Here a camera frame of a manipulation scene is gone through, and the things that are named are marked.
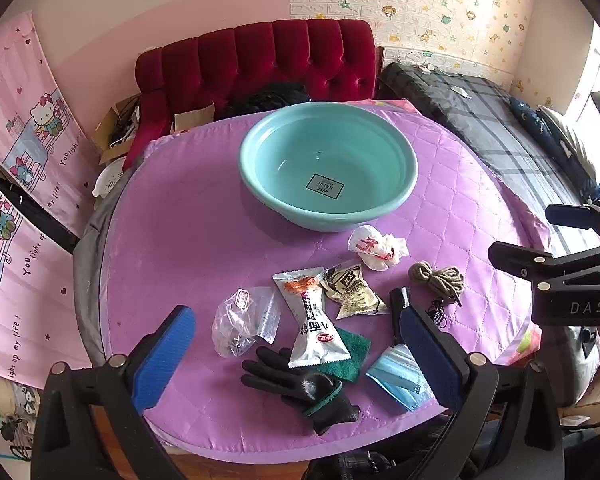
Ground white plastic basket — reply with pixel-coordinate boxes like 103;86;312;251
92;157;128;198

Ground red velvet sofa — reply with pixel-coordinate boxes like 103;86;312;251
122;19;378;171

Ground clear plastic bag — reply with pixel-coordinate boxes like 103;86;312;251
211;286;263;359

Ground black hair ties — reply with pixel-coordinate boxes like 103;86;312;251
426;297;448;328

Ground small black packet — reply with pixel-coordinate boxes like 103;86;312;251
389;287;412;346

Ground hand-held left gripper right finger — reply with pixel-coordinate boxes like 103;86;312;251
399;305;566;480

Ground white plastic bag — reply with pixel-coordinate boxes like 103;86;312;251
347;225;410;272

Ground beige powder packet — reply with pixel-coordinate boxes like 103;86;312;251
320;260;388;321

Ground pink cartoon cat curtain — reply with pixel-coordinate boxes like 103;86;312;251
0;170;93;386
0;10;101;241

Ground green scouring pad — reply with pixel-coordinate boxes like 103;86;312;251
320;327;372;383

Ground black mesh cloth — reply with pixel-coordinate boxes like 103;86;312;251
241;346;361;436

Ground dark plaid bed blanket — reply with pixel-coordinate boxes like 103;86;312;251
377;62;600;261

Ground blue face mask packet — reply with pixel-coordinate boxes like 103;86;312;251
365;344;438;413

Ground grey cover under blanket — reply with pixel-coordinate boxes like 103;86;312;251
72;160;131;376

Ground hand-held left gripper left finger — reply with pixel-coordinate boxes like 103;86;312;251
32;305;197;480

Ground pale green cartoon poster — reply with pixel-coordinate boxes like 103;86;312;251
0;365;43;461

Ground cardboard piece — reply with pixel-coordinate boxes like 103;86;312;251
174;102;216;133

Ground white pillow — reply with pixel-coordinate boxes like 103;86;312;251
537;105;600;181

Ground small clear zip bag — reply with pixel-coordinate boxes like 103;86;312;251
252;287;282;346

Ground white snack packet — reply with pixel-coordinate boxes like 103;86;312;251
272;266;352;368

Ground cardboard box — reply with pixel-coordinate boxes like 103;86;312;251
91;92;146;163

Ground teal plastic basin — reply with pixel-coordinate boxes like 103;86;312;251
239;101;419;233

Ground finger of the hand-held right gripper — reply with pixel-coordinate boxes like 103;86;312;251
546;201;600;241
489;241;600;291

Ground brown cord bundle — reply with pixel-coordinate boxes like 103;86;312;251
408;261;466;307

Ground navy patterned pillow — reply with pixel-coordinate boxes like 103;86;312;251
507;96;600;201

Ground white charger cable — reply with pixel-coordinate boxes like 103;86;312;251
397;50;451;76

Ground purple quilted blanket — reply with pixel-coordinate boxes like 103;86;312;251
102;97;551;463

